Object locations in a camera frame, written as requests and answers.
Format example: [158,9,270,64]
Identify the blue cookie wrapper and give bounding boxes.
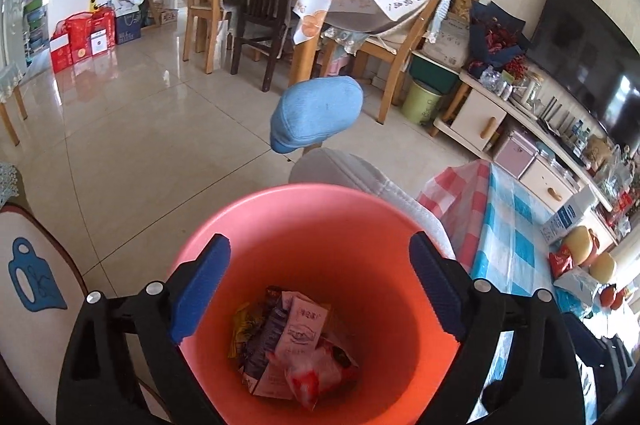
[242,286,291,393]

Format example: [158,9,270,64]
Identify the red snack wrapper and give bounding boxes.
[267,337,359,410]

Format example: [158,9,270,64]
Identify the silver white snack bag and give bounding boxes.
[553,267,601,306]

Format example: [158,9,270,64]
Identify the pink plastic trash bucket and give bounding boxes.
[177,184,458,424]

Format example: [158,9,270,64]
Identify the green trash can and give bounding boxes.
[400,79,442,126]

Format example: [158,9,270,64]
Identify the blue checked tablecloth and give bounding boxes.
[416,158,640,425]

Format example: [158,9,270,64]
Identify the small red wrapper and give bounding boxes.
[548,245,574,280]

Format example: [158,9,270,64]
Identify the yellow pear left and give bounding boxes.
[560,226,591,266]

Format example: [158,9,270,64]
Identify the yellow pear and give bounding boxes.
[560,226,591,266]
[589,253,616,285]

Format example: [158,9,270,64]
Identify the cream cup pattern cushion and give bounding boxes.
[1,204,87,424]

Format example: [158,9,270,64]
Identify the white milk bottle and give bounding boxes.
[540,186,598,244]

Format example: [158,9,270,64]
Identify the yellow pear right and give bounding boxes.
[589,253,616,285]

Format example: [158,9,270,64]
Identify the tangerine with leaf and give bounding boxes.
[599,284,617,309]

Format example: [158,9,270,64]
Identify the red apple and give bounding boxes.
[585,229,600,266]

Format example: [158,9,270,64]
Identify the small tangerine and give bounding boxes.
[615,286,629,308]

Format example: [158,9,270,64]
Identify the pink storage box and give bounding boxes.
[492,129,538,179]

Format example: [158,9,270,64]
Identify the white TV cabinet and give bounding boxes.
[432,72,620,252]

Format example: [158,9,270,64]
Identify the white cushioned stool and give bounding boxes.
[288,148,456,259]

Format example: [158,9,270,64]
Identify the blue round stool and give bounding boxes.
[269,76,363,154]

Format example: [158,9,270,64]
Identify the dark blue flower bouquet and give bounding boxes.
[465,0,529,79]

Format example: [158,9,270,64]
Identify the black television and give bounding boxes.
[526,0,640,151]

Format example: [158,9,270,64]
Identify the red gift boxes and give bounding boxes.
[50,7,116,74]

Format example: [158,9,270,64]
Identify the wooden chair with bag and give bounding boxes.
[321,0,451,125]

